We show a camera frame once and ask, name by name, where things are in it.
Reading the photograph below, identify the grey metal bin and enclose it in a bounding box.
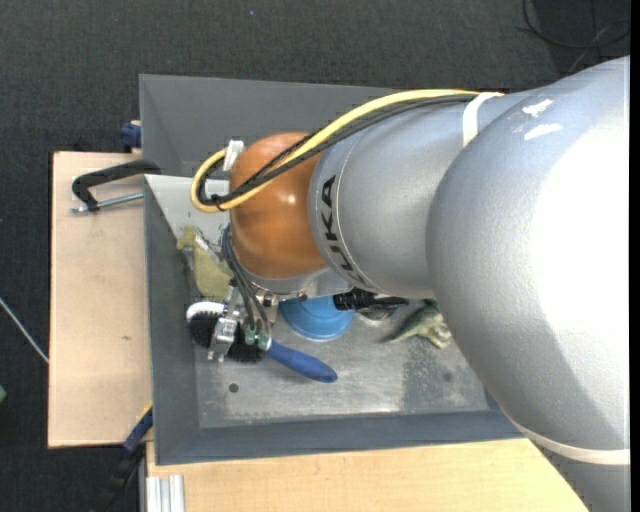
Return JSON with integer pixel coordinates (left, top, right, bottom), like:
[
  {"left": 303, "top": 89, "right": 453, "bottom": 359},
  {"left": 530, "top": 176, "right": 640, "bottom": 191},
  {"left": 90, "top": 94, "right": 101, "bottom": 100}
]
[{"left": 138, "top": 73, "right": 527, "bottom": 466}]

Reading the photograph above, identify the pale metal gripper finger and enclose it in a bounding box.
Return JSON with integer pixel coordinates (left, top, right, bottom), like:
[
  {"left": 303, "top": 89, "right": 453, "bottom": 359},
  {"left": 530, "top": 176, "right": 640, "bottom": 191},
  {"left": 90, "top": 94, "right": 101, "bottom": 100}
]
[
  {"left": 206, "top": 323, "right": 225, "bottom": 362},
  {"left": 217, "top": 324, "right": 237, "bottom": 363}
]

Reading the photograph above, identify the pale wood board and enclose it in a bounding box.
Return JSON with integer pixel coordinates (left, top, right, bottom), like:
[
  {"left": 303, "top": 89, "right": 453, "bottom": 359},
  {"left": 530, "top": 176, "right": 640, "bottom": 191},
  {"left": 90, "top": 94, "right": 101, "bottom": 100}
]
[{"left": 47, "top": 151, "right": 154, "bottom": 449}]

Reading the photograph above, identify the black cylinder on white bracket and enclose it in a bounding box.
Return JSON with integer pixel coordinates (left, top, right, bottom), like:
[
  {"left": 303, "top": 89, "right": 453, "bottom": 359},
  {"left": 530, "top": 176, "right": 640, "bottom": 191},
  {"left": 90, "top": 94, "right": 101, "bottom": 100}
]
[{"left": 331, "top": 291, "right": 412, "bottom": 312}]

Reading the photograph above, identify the green toy dinosaur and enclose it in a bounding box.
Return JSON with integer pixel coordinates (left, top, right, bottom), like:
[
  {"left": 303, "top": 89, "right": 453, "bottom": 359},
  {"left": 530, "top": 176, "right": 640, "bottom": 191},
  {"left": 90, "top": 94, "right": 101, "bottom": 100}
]
[{"left": 381, "top": 298, "right": 452, "bottom": 350}]

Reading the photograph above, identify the blue-handled black bristle brush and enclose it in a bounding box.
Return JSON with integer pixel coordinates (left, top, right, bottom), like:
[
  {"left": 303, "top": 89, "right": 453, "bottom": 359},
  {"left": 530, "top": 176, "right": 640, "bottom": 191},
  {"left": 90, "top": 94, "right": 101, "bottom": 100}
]
[{"left": 186, "top": 301, "right": 339, "bottom": 385}]

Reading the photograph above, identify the blue cup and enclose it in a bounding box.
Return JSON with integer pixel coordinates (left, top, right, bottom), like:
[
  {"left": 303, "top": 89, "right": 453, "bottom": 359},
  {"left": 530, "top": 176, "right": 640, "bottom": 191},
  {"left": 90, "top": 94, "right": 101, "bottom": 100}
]
[{"left": 278, "top": 294, "right": 357, "bottom": 343}]

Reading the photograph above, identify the yellow-green toy animal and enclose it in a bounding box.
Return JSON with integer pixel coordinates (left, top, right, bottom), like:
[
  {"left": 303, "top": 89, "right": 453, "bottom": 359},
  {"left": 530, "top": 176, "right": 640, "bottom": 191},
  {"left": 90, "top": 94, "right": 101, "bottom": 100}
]
[{"left": 176, "top": 225, "right": 235, "bottom": 302}]

